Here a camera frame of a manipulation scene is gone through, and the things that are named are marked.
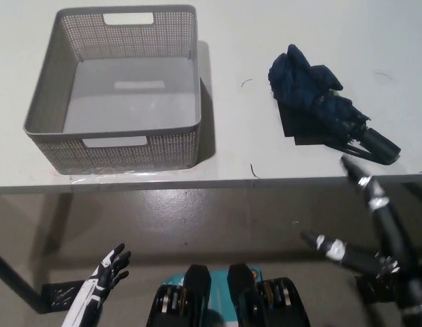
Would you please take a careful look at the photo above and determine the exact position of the black robot torso teal top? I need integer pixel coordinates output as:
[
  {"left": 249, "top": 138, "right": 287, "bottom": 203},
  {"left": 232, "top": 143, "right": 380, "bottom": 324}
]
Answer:
[{"left": 145, "top": 263, "right": 312, "bottom": 327}]

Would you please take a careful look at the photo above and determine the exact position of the grey perforated plastic basket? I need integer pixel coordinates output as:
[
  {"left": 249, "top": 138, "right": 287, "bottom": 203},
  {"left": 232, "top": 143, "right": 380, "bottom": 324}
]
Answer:
[{"left": 23, "top": 4, "right": 202, "bottom": 176}]

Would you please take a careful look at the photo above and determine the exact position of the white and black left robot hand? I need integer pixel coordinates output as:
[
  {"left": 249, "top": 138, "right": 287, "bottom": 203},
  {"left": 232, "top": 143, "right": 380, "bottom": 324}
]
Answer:
[{"left": 83, "top": 243, "right": 132, "bottom": 309}]

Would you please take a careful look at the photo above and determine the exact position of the navy blue umbrella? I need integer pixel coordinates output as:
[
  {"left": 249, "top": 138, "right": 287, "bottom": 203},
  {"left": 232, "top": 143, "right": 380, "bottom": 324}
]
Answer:
[{"left": 267, "top": 44, "right": 402, "bottom": 167}]

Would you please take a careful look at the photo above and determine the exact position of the black slanted table leg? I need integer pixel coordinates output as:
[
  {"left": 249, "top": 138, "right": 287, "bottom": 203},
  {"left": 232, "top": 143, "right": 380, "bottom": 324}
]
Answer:
[{"left": 0, "top": 247, "right": 42, "bottom": 313}]

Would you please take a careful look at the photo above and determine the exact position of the black tape patch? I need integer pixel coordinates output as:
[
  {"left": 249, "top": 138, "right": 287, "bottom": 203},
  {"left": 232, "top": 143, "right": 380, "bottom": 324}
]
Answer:
[{"left": 277, "top": 90, "right": 346, "bottom": 147}]

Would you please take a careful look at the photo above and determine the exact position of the black floor tape mark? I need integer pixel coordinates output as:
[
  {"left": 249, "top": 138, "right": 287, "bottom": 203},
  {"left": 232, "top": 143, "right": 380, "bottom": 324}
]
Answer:
[
  {"left": 41, "top": 281, "right": 84, "bottom": 313},
  {"left": 355, "top": 270, "right": 403, "bottom": 303}
]

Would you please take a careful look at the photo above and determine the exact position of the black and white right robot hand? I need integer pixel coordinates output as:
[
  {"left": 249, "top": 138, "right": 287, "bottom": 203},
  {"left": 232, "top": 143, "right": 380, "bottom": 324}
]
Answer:
[{"left": 300, "top": 155, "right": 422, "bottom": 310}]

